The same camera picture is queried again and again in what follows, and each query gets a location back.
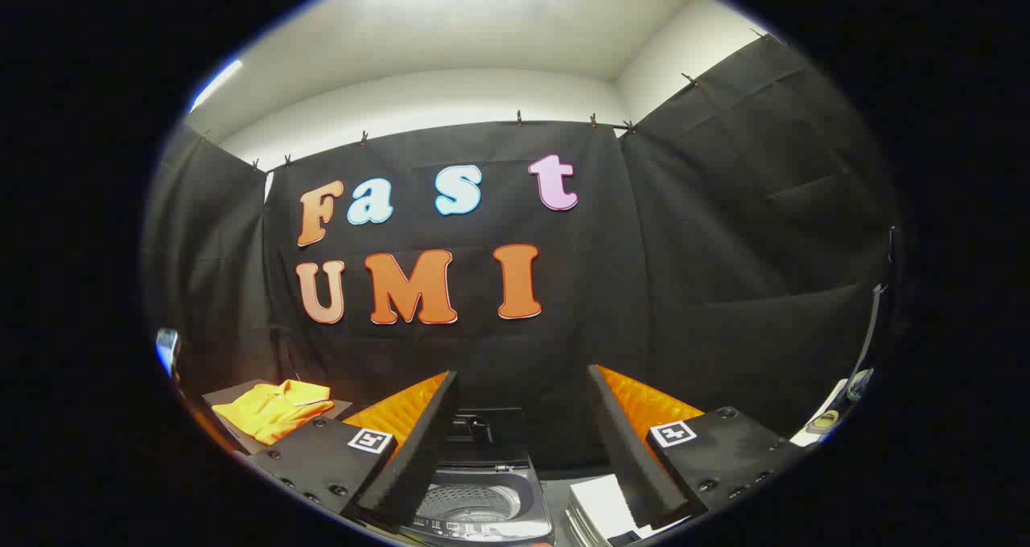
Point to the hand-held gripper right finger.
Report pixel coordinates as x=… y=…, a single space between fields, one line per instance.
x=632 y=458

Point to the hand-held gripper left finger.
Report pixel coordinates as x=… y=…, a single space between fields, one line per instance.
x=418 y=450

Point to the transparent washing machine lid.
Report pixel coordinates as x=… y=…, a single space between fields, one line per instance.
x=499 y=434

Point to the dark grey washing machine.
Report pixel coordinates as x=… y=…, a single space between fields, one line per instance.
x=483 y=507

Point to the yellow polo shirt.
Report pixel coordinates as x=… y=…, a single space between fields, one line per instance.
x=273 y=410

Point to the white board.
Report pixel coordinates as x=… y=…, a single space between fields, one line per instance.
x=599 y=507

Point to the black backdrop cloth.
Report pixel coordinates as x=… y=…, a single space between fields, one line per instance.
x=692 y=289

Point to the grey stand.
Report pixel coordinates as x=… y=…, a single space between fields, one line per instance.
x=229 y=392

